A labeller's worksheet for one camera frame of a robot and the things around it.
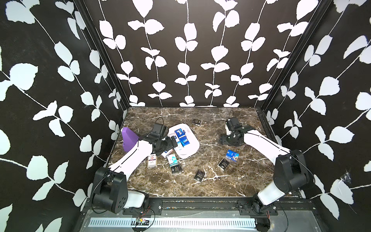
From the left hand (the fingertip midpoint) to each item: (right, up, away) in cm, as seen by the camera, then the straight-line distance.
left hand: (173, 144), depth 86 cm
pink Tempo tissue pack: (-6, -8, +5) cm, 11 cm away
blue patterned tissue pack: (+37, -8, +5) cm, 38 cm away
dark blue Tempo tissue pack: (+6, 0, +11) cm, 13 cm away
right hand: (+31, +2, +4) cm, 31 cm away
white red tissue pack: (-14, -11, +4) cm, 18 cm away
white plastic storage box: (+11, -5, +9) cm, 15 cm away
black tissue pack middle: (+2, -15, 0) cm, 15 cm away
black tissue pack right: (+31, -13, +2) cm, 34 cm away
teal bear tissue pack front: (-1, -11, +3) cm, 11 cm away
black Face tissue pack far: (+16, +12, +23) cm, 31 cm away
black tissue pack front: (+16, -18, -2) cm, 25 cm away
